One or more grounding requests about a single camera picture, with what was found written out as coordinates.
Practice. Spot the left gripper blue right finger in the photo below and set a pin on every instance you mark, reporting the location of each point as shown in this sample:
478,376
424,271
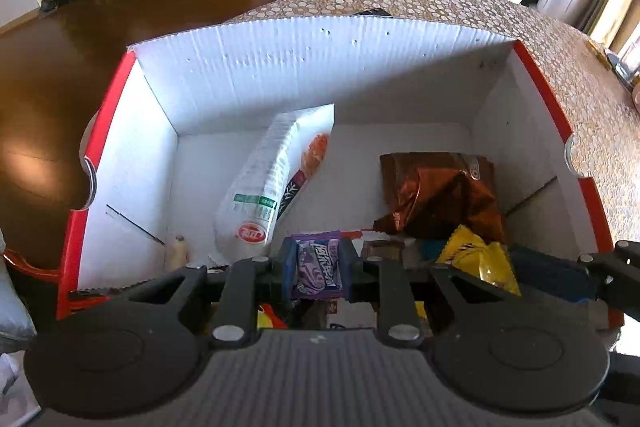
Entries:
384,284

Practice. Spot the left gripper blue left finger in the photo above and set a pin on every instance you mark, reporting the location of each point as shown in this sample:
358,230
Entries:
235,295

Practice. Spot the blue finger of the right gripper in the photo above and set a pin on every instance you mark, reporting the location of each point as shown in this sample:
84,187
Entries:
565,279

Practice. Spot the brown round cake packet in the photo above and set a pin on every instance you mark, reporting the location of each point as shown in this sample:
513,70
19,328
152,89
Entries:
382,248

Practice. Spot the yellow spicy snack bag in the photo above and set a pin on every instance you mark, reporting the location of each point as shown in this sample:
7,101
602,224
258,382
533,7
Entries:
267,318

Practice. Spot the small purple candy packet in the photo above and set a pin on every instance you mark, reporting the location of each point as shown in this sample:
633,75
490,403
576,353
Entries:
317,272

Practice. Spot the yellow snack wrapper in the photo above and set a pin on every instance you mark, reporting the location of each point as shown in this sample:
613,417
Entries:
490,263

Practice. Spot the brown Oreo bag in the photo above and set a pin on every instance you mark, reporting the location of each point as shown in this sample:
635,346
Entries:
430,194

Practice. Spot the white snack bag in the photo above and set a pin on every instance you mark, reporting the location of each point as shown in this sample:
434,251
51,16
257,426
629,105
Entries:
280,166

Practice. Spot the red cardboard box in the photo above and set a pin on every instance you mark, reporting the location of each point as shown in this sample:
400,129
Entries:
233,136

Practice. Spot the black remote control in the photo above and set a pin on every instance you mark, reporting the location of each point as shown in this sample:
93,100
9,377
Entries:
377,12

